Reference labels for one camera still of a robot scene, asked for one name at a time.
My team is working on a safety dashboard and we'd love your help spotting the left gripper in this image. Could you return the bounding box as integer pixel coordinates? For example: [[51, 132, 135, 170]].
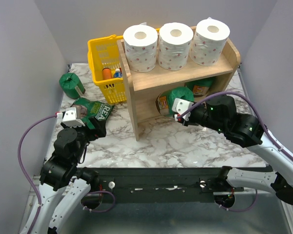
[[62, 116, 107, 163]]

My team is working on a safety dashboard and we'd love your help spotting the green brown roll front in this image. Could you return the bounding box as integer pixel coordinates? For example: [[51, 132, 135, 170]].
[[185, 77, 215, 98]]

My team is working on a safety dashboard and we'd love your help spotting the floral paper towel roll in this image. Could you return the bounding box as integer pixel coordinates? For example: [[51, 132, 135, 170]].
[[158, 22, 193, 71], [123, 24, 158, 73], [189, 18, 230, 66]]

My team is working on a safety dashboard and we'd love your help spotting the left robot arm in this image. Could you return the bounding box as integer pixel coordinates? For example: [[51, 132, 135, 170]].
[[22, 117, 106, 234]]

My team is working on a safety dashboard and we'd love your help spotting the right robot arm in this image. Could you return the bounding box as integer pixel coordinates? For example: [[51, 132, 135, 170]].
[[180, 92, 293, 205]]

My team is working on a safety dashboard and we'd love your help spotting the wooden two-tier shelf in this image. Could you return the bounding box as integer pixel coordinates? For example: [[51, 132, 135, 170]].
[[117, 39, 241, 140]]

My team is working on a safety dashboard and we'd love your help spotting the green crisps bag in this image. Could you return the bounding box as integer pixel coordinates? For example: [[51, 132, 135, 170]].
[[71, 97, 114, 122]]

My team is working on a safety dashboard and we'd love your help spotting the orange bottle in basket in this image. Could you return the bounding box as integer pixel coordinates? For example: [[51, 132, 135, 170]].
[[102, 68, 113, 80]]

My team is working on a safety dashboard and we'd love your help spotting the blue white bottle in basket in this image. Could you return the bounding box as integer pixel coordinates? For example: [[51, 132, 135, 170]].
[[113, 68, 123, 78]]

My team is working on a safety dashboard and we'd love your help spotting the yellow plastic shopping basket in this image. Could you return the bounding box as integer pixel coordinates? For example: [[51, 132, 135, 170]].
[[87, 27, 162, 105]]

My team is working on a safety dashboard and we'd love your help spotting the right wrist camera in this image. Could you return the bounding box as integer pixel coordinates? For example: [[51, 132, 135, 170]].
[[172, 98, 194, 126]]

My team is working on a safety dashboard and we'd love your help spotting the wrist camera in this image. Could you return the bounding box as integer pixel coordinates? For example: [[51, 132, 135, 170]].
[[56, 107, 85, 128], [172, 98, 194, 126]]

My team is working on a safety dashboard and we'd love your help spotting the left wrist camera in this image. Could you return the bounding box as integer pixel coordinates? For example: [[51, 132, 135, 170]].
[[56, 107, 85, 128]]

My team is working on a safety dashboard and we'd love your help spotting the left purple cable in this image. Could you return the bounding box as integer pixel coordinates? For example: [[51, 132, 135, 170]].
[[17, 113, 64, 234]]

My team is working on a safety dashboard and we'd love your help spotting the black front rail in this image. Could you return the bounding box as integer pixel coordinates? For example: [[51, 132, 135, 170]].
[[61, 167, 259, 204]]

